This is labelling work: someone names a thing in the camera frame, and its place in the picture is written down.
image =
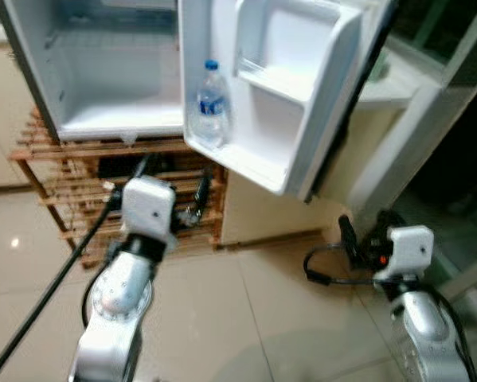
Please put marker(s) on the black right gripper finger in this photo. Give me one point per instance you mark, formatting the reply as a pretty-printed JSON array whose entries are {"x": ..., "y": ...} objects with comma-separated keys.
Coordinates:
[
  {"x": 391, "y": 220},
  {"x": 348, "y": 237}
]

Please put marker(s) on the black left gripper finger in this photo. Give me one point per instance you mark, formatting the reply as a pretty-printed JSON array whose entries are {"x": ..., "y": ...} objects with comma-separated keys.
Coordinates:
[
  {"x": 203, "y": 191},
  {"x": 143, "y": 167}
]

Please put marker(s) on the clear water bottle blue label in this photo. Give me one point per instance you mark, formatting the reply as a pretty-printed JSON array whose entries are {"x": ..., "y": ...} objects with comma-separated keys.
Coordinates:
[{"x": 213, "y": 107}]

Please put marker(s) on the dark grey mini fridge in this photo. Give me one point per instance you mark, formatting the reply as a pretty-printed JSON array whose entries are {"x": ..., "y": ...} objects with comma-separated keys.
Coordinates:
[{"x": 103, "y": 79}]

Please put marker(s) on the mini fridge door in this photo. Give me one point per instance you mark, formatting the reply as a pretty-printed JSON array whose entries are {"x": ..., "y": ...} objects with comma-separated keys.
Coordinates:
[{"x": 302, "y": 119}]

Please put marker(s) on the cream side cabinet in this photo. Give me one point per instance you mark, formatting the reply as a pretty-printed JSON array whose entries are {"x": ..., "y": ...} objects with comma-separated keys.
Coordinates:
[{"x": 262, "y": 207}]

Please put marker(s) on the wooden slatted rack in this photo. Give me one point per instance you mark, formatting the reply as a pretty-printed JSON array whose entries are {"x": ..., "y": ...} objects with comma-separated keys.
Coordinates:
[{"x": 63, "y": 183}]

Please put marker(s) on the white ledge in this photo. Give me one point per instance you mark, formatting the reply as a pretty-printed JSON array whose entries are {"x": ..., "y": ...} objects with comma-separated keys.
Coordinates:
[{"x": 397, "y": 91}]

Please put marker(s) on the green mug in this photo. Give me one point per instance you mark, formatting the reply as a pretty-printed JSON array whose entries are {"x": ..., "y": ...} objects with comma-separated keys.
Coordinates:
[{"x": 381, "y": 68}]

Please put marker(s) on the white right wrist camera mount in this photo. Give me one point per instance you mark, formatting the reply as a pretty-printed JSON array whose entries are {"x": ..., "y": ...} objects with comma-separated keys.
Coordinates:
[{"x": 405, "y": 251}]

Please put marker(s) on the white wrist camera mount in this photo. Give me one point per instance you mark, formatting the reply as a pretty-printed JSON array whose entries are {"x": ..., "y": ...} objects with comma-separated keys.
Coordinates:
[
  {"x": 149, "y": 211},
  {"x": 405, "y": 251}
]

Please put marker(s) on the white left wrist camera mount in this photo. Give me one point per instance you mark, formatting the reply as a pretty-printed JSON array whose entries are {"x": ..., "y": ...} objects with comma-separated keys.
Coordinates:
[{"x": 149, "y": 211}]

